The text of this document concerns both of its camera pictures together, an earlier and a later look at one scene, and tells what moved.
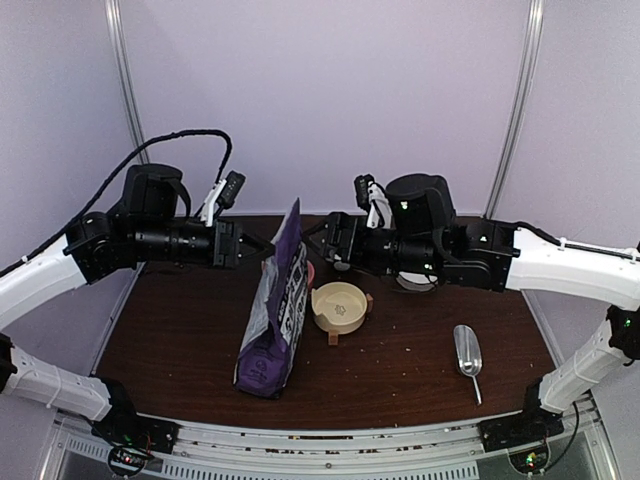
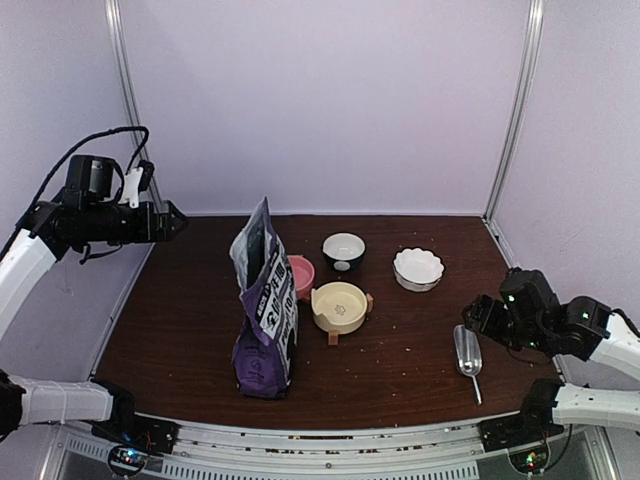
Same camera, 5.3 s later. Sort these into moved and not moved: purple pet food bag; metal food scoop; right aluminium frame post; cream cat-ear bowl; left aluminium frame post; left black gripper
Moved: left black gripper; purple pet food bag
Not moved: right aluminium frame post; left aluminium frame post; cream cat-ear bowl; metal food scoop
